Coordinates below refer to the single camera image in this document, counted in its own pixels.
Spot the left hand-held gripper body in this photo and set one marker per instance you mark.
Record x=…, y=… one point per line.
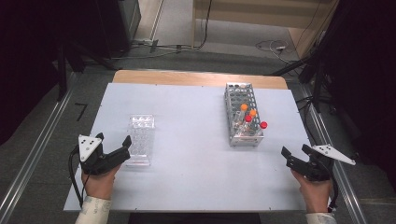
x=93, y=161

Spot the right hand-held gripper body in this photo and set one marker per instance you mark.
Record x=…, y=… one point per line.
x=314, y=169

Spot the clear plastic tube rack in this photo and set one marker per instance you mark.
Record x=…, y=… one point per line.
x=141, y=137

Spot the orange-capped test tube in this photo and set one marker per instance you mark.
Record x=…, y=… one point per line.
x=252, y=113
x=244, y=107

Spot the perforated metal tube rack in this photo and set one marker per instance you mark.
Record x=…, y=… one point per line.
x=239, y=93

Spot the person's left hand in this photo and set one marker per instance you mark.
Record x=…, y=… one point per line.
x=98, y=185

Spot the person's right hand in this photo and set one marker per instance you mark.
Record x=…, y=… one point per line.
x=316, y=194

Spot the black metal stand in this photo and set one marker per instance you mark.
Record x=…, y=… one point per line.
x=317, y=84
x=62, y=71

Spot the dark curtain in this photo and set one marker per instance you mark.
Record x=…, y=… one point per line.
x=28, y=46
x=367, y=77

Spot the dark cabinet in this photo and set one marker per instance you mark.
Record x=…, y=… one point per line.
x=124, y=25

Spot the light wooden furniture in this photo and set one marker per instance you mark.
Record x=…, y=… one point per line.
x=249, y=12

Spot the aluminium floor rail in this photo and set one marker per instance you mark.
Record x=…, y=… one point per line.
x=34, y=155
x=348, y=193

